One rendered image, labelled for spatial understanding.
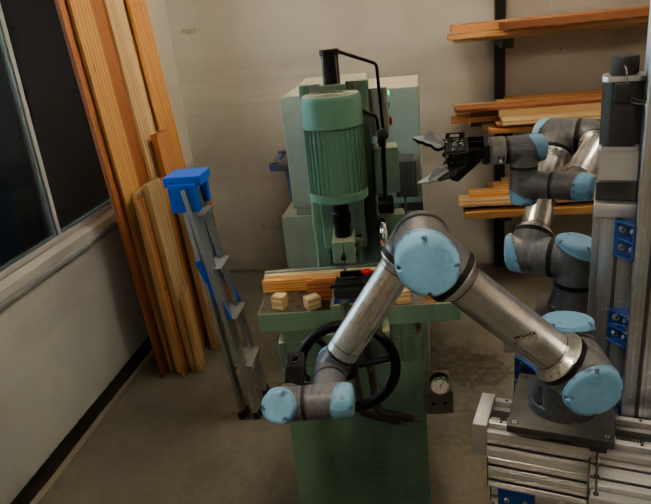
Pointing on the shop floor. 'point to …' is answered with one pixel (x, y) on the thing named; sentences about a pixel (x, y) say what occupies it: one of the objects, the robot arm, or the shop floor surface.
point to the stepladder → (211, 269)
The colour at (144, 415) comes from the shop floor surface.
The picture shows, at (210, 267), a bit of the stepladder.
